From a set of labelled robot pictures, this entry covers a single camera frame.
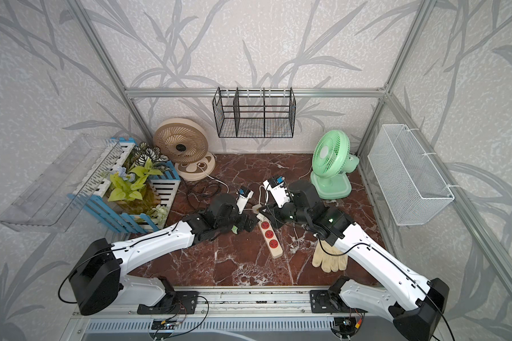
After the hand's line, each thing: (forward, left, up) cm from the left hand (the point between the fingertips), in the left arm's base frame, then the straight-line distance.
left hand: (253, 211), depth 81 cm
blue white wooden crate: (-2, +53, +2) cm, 53 cm away
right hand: (-6, -3, +13) cm, 14 cm away
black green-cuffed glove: (-2, +9, -12) cm, 15 cm away
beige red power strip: (-6, -7, -12) cm, 15 cm away
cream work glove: (-14, -30, -13) cm, 36 cm away
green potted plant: (+5, +45, +9) cm, 46 cm away
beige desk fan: (+29, +32, +8) cm, 44 cm away
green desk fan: (+15, -31, +12) cm, 36 cm away
